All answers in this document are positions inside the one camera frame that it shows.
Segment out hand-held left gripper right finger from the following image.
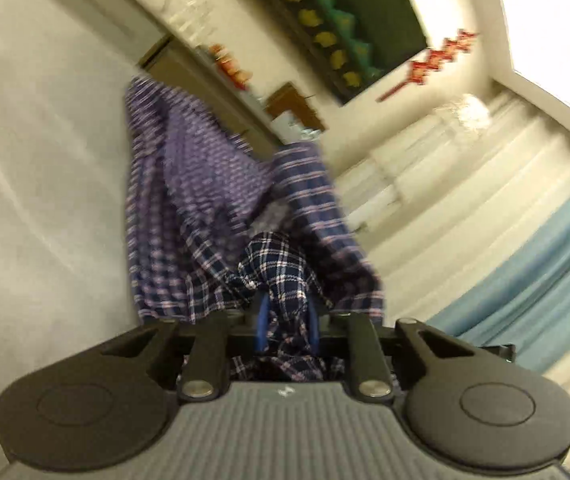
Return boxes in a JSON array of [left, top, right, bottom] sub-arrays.
[[307, 300, 470, 403]]

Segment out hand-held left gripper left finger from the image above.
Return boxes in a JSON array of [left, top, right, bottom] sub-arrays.
[[100, 292, 271, 402]]

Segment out blue plaid shirt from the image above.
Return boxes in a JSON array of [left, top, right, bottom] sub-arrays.
[[125, 75, 387, 383]]

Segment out brown wooden framed board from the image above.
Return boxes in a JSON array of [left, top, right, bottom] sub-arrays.
[[264, 81, 327, 132]]

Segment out blue curtain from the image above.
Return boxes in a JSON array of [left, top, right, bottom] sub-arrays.
[[424, 170, 570, 377]]

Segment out red hanging ornament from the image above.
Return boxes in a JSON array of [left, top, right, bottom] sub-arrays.
[[376, 29, 480, 104]]

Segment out clear glassware set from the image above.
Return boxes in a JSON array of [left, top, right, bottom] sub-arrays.
[[167, 0, 216, 45]]

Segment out grey brown sideboard cabinet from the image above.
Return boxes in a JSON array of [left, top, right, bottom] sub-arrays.
[[45, 0, 286, 161]]

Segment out dark patterned wall tapestry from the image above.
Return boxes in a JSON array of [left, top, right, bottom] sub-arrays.
[[235, 0, 428, 107]]

